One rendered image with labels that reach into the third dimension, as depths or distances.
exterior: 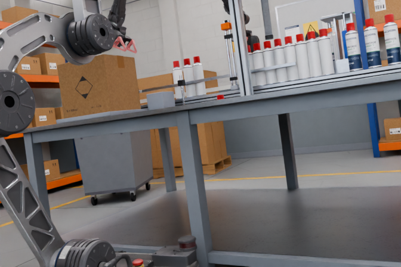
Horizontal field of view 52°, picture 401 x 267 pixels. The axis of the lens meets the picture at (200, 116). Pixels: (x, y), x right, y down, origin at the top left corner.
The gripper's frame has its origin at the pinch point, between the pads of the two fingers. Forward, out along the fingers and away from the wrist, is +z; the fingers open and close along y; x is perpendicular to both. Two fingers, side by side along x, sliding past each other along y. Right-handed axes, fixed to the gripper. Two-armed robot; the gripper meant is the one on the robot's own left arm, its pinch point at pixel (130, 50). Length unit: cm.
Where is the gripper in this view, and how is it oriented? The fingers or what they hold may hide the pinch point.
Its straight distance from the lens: 225.2
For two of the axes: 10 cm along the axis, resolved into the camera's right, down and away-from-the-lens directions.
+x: -6.2, 7.2, 3.2
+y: 4.3, -0.4, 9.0
